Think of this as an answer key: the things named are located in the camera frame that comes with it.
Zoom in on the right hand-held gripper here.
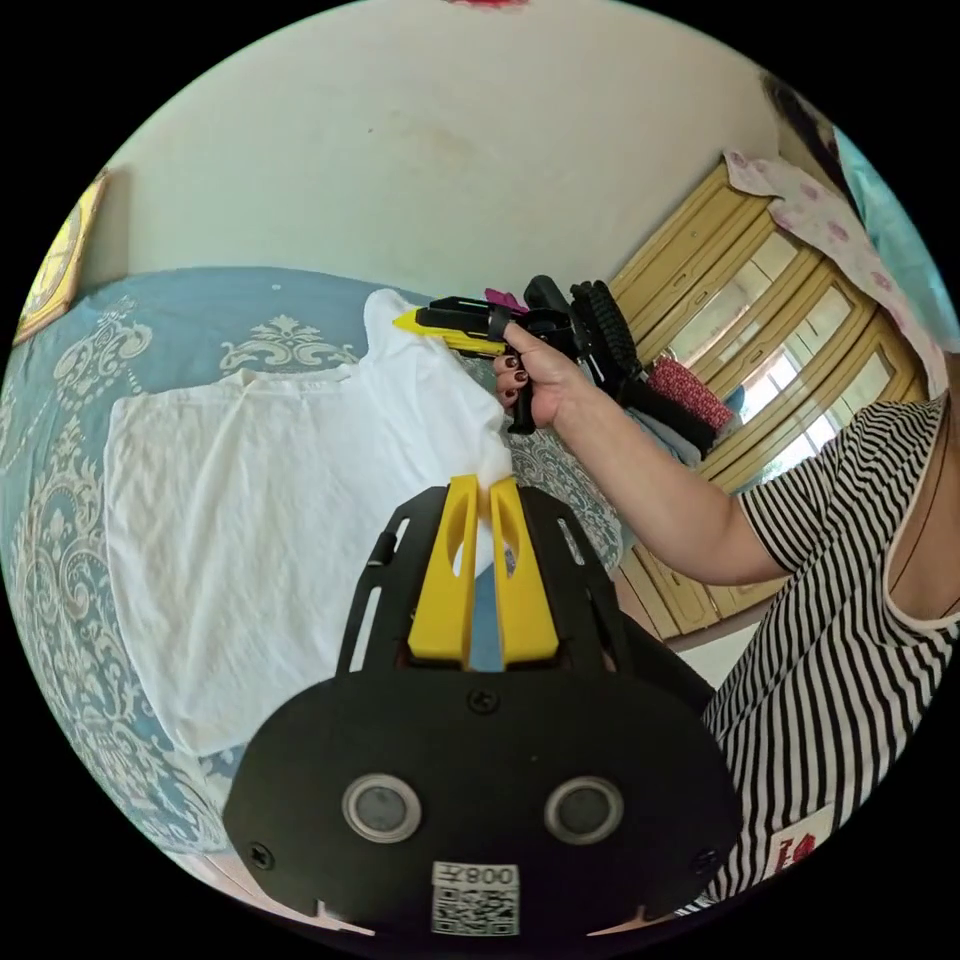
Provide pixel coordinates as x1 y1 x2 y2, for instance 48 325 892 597
391 275 601 437

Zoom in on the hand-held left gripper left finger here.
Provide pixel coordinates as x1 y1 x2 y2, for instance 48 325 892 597
407 474 481 670

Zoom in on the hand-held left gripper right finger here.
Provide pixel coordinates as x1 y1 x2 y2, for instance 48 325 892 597
487 476 561 670

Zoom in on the white patterned short sleeve shirt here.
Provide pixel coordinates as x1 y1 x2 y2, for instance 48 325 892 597
103 287 516 757

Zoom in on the person's right forearm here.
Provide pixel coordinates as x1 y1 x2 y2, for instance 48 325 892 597
553 378 790 588

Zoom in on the person's right hand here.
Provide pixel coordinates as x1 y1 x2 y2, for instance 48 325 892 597
491 324 595 430

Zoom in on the pile of clothes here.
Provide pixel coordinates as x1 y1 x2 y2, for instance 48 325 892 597
628 356 738 465

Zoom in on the person's body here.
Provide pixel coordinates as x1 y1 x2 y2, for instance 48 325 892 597
674 71 960 920

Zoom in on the yellow wooden cupboard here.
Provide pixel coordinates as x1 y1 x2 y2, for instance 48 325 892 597
605 160 933 640

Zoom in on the bed with blue ornamented sheet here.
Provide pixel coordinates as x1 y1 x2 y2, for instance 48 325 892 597
0 265 625 858

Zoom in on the pink floral cloth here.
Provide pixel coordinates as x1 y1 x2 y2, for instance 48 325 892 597
722 148 949 400

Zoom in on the yellow framed wall picture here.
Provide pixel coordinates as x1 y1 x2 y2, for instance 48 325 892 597
13 170 108 348

